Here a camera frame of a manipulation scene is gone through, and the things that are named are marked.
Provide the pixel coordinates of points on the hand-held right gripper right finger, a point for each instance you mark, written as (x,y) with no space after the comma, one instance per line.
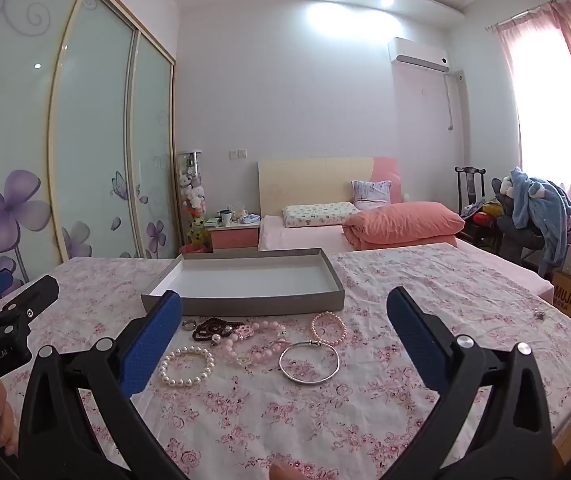
(415,345)

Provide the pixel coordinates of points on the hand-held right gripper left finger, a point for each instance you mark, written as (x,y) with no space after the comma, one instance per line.
(151,345)

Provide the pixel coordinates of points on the thin silver bangle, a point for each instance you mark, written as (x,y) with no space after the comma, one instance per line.
(310,343)

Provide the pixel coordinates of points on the grey cardboard tray box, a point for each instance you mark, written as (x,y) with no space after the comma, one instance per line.
(245,280)

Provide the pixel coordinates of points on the person's left hand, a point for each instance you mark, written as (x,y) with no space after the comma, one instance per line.
(3,420)

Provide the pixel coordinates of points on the person's right hand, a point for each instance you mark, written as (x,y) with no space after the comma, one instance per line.
(288,472)

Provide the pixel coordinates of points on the red basket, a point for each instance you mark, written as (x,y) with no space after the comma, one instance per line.
(193,249)

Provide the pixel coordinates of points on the green yellow plush toy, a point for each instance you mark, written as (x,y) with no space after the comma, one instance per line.
(197,234)

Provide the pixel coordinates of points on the folded orange quilt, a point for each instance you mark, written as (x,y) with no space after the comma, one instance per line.
(400,225)

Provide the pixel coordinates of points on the pink nightstand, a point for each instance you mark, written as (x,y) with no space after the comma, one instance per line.
(233,237)

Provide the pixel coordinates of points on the red yellow cloth pile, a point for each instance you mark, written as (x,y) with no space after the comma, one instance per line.
(480,220)

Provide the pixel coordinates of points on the grey chair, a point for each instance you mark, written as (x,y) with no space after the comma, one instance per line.
(518,237)

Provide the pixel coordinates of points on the purple patterned pillow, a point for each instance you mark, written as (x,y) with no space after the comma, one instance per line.
(370,194)

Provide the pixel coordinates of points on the blue white cloth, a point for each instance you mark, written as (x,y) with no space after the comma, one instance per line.
(250,218)

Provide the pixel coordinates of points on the pink bed mattress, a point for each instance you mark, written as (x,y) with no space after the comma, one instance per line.
(295,236)

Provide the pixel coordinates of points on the floral print pillow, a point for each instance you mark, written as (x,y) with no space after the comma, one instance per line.
(315,214)

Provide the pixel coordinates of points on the dark wooden chair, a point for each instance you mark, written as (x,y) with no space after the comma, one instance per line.
(469,185)

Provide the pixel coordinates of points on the clear plush toy display tube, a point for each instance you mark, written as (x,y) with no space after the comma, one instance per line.
(190,180)

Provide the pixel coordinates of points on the flower print sliding wardrobe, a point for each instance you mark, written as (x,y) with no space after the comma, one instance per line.
(90,135)

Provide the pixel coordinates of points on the blue plush robe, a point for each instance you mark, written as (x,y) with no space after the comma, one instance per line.
(530,200)

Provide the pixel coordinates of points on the cream pink bed headboard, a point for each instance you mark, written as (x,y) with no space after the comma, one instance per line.
(305,180)

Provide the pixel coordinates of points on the white air conditioner pipe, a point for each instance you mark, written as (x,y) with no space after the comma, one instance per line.
(449,100)

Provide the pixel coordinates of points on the white air conditioner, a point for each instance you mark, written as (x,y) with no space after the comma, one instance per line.
(418,52)

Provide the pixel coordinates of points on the white light switch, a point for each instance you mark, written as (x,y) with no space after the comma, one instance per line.
(238,153)

